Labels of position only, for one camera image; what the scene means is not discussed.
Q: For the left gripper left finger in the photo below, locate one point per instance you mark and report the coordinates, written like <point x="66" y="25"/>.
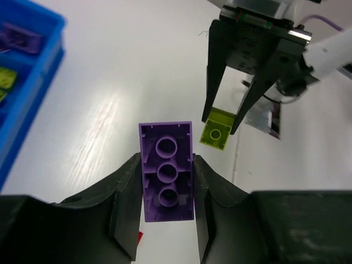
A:
<point x="97" y="225"/>

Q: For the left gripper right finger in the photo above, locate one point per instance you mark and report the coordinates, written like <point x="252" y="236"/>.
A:
<point x="269" y="226"/>

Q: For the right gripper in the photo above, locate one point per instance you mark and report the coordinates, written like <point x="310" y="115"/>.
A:
<point x="250" y="43"/>

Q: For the lime sloped lego brick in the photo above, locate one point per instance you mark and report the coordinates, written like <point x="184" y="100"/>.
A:
<point x="217" y="128"/>

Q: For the purple curved lego brick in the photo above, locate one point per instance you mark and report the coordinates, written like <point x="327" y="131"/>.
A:
<point x="166" y="150"/>

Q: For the lime two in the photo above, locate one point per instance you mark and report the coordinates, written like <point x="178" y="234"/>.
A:
<point x="8" y="80"/>

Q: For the purple butterfly lego brick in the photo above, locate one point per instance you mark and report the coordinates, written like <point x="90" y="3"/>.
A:
<point x="19" y="38"/>

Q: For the small lego block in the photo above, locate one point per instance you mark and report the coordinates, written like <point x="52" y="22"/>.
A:
<point x="139" y="237"/>

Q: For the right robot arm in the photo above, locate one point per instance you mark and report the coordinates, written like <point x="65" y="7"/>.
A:
<point x="301" y="66"/>

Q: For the blue plastic sorting bin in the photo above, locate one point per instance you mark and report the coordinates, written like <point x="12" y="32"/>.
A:
<point x="35" y="73"/>

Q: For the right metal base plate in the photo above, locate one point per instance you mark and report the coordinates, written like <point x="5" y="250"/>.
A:
<point x="266" y="117"/>

